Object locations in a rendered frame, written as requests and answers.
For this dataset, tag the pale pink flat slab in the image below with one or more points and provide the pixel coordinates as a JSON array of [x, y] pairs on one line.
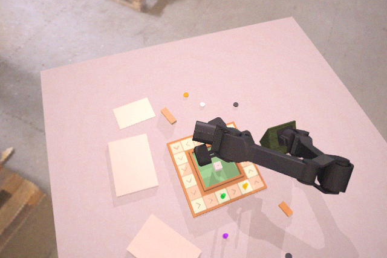
[[157, 240]]

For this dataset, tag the white die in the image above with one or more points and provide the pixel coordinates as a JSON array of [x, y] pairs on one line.
[[217, 166]]

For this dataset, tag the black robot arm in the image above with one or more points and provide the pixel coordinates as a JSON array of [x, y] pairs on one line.
[[231, 145]]

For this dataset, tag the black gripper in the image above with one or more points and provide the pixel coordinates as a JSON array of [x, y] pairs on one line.
[[204, 156]]

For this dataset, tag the white rectangular card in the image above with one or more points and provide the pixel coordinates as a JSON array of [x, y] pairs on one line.
[[132, 165]]

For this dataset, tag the orange rectangular block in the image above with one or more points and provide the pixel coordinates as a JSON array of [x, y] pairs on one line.
[[285, 208]]

